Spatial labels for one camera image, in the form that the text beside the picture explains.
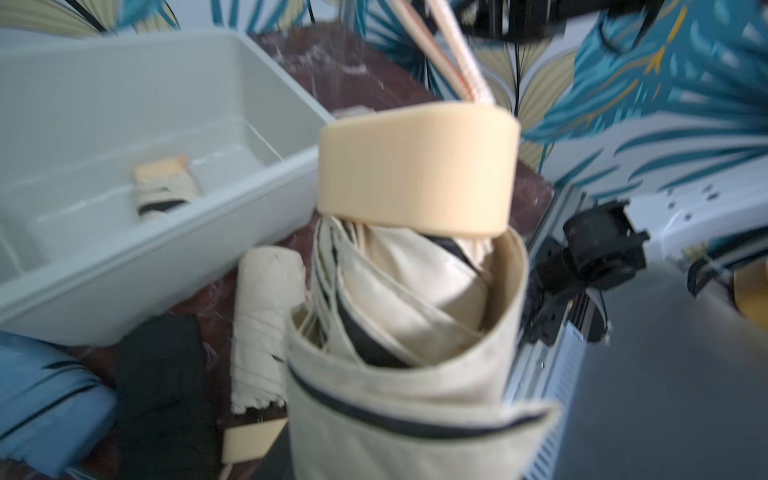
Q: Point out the light blue umbrella near box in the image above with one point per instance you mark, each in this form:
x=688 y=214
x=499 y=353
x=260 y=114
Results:
x=54 y=410

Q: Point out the white plastic storage box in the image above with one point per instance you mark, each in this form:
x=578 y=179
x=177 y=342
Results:
x=78 y=265

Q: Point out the beige umbrella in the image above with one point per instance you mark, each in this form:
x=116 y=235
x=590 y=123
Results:
x=397 y=365
x=270 y=285

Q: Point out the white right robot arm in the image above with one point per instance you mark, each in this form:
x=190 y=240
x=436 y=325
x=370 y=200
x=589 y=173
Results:
x=586 y=246

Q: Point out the black folded umbrella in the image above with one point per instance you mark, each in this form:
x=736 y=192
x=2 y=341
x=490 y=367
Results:
x=166 y=427

